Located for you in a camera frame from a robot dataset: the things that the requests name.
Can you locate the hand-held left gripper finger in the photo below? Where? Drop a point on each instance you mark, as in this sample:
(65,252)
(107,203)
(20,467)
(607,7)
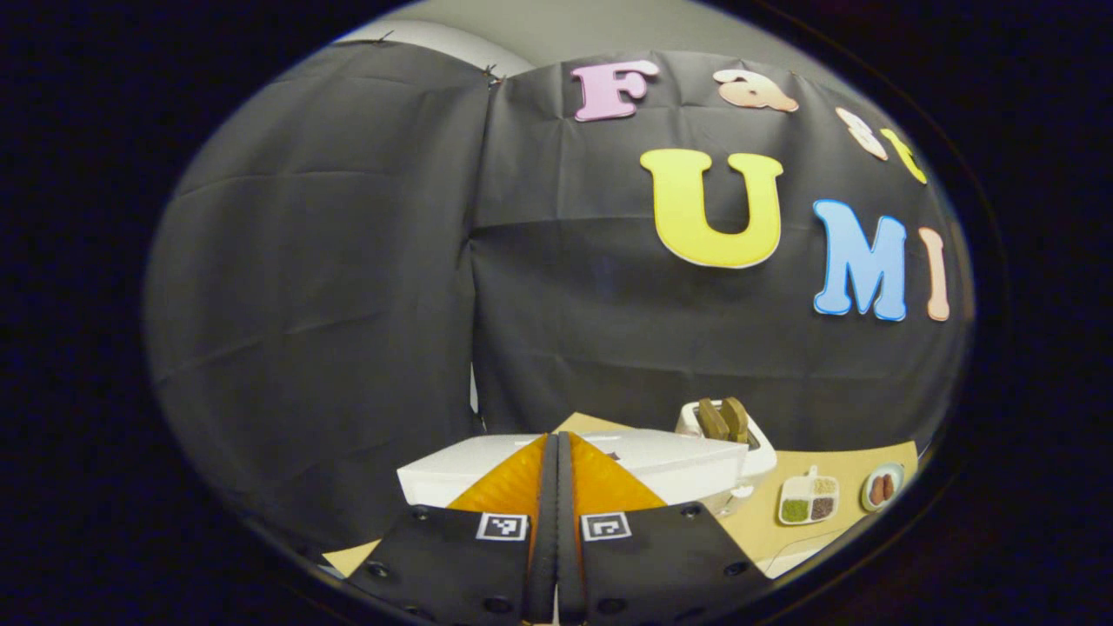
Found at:
(567,539)
(548,539)

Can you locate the white rice cooker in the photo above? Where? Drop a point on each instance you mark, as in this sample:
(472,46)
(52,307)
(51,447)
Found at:
(678,465)

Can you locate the clear box of rice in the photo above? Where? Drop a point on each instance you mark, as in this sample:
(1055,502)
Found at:
(804,556)

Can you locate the brown toast slice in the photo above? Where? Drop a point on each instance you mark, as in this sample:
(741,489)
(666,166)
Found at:
(736,419)
(713,420)

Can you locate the white toaster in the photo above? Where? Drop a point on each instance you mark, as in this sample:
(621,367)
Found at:
(761,461)

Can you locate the white divided grain dish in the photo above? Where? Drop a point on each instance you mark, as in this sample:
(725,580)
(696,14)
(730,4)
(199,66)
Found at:
(809,500)

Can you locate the red meat slice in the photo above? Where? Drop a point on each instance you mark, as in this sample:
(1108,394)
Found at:
(876,491)
(888,487)

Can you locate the pale green plate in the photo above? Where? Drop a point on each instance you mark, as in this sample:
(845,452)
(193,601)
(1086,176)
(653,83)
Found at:
(898,474)

